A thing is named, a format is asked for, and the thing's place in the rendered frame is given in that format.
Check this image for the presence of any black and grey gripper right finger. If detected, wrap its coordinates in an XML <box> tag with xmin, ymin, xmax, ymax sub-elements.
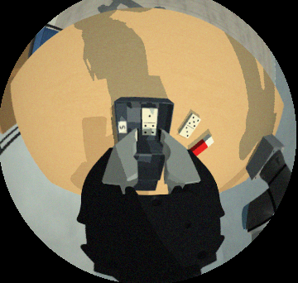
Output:
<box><xmin>158</xmin><ymin>129</ymin><xmax>225</xmax><ymax>218</ymax></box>

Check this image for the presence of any red and white eraser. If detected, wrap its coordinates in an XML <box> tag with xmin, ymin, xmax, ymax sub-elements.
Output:
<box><xmin>190</xmin><ymin>134</ymin><xmax>214</xmax><ymax>156</ymax></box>

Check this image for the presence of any white domino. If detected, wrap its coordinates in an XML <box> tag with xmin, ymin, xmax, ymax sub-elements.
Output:
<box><xmin>142</xmin><ymin>108</ymin><xmax>157</xmax><ymax>135</ymax></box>
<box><xmin>178</xmin><ymin>113</ymin><xmax>201</xmax><ymax>138</ymax></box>

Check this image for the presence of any dark grey rack of bins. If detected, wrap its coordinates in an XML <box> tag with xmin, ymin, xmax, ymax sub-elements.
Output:
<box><xmin>114</xmin><ymin>97</ymin><xmax>175</xmax><ymax>191</ymax></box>

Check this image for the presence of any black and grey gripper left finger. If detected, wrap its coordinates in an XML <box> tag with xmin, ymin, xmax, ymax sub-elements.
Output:
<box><xmin>77</xmin><ymin>128</ymin><xmax>138</xmax><ymax>225</ymax></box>

